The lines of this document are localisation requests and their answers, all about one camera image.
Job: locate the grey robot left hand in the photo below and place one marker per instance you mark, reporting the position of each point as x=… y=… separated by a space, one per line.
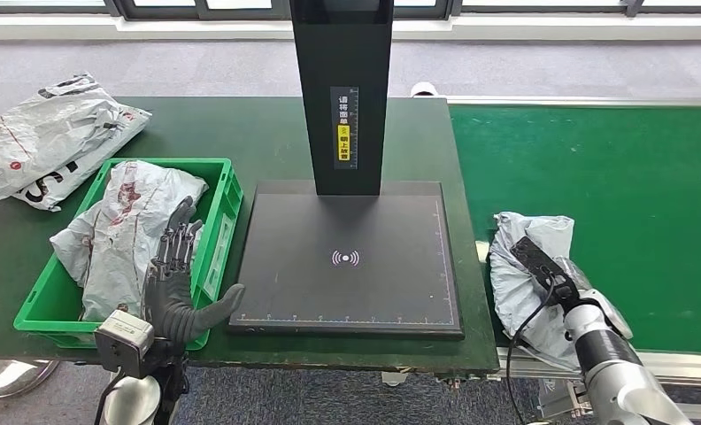
x=169 y=305

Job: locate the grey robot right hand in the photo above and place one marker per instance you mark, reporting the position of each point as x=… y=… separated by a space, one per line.
x=573 y=273

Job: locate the grey poly mailer red print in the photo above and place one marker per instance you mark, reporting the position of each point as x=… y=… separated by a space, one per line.
x=127 y=234
x=520 y=287
x=72 y=246

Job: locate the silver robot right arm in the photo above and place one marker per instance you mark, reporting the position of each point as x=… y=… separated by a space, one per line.
x=614 y=363

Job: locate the green conveyor belt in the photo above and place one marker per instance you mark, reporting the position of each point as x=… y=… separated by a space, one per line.
x=591 y=164

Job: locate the black inbound scanner machine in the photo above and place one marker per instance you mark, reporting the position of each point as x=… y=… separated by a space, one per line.
x=344 y=281

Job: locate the green plastic crate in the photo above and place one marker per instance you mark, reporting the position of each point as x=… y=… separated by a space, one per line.
x=63 y=299

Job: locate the white bag with black letters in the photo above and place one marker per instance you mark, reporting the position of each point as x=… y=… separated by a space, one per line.
x=50 y=196

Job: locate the shiny metal round base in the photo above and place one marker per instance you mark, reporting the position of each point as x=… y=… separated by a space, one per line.
x=10 y=378

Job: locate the white table foot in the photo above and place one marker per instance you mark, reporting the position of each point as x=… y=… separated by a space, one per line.
x=394 y=379

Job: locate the white crumpled courier bag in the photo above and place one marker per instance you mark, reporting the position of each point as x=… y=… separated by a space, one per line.
x=34 y=129

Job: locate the white round cap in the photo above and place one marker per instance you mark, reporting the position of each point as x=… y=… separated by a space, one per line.
x=424 y=89

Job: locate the white window sill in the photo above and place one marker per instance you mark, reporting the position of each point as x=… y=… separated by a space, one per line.
x=561 y=28

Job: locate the black yellow ruler label sticker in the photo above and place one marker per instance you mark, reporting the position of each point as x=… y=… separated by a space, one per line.
x=344 y=129

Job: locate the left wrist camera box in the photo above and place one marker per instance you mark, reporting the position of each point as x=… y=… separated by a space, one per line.
x=125 y=340

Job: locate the aluminium conveyor frame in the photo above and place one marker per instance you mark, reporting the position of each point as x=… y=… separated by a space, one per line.
x=679 y=366

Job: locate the dark window frame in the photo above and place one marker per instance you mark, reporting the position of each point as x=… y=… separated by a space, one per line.
x=163 y=12

